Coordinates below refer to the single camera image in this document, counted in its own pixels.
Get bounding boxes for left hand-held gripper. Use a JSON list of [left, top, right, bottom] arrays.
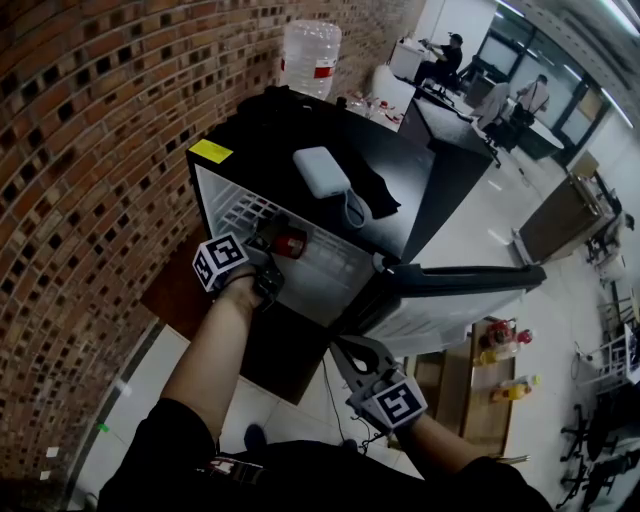
[[192, 214, 291, 314]]

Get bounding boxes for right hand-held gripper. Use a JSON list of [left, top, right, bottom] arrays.
[[328, 334, 430, 435]]

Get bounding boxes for red drink can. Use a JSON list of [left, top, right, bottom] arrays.
[[272, 232, 309, 260]]

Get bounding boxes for black mini fridge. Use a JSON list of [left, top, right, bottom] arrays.
[[185, 104, 547, 359]]

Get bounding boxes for dark cola bottle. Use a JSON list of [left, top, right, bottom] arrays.
[[478, 319, 515, 351]]

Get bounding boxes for person's right forearm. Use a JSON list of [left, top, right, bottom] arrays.
[[394, 412, 494, 476]]

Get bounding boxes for person's left forearm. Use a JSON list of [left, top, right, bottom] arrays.
[[160, 272, 266, 444]]

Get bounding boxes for white power bank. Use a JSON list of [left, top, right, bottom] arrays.
[[292, 145, 351, 200]]

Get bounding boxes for dark wooden side table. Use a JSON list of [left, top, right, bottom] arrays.
[[141, 224, 331, 406]]

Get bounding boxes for person's black shirt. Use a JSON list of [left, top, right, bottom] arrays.
[[97, 397, 554, 512]]

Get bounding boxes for person's left dark shoe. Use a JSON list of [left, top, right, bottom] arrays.
[[243, 423, 268, 451]]

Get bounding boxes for wooden trolley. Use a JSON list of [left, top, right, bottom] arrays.
[[412, 319, 531, 466]]

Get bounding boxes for cluster of clear bottles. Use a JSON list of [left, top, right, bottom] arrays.
[[344, 89, 406, 124]]

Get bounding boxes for clear water jug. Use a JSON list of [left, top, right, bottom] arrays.
[[279, 19, 344, 101]]

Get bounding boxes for black square cabinet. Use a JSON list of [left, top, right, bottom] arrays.
[[399, 97, 495, 262]]

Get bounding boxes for white plastic sack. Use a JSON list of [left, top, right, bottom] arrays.
[[371, 63, 419, 109]]

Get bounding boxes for white desk unit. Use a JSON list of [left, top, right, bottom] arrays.
[[388, 37, 434, 79]]

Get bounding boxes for black office chair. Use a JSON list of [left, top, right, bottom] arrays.
[[559, 394, 640, 506], [584, 224, 621, 264], [434, 64, 474, 99], [479, 114, 521, 169]]

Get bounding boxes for brown cabinet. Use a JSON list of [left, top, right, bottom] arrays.
[[512, 169, 616, 265]]

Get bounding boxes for grey draped coat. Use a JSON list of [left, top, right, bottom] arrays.
[[472, 81, 512, 130]]

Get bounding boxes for dark oval table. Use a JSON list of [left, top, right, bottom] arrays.
[[519, 119, 566, 161]]

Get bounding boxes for brown cardboard box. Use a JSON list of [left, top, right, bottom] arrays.
[[572, 151, 600, 180]]

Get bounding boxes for ceiling tube light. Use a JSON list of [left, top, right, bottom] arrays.
[[599, 87, 634, 126]]

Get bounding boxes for black power cord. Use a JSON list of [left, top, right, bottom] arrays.
[[319, 357, 351, 444]]

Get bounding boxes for white charging cable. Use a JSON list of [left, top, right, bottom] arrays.
[[343, 185, 374, 230]]

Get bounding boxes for white wire rack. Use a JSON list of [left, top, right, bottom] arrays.
[[574, 329, 640, 386]]

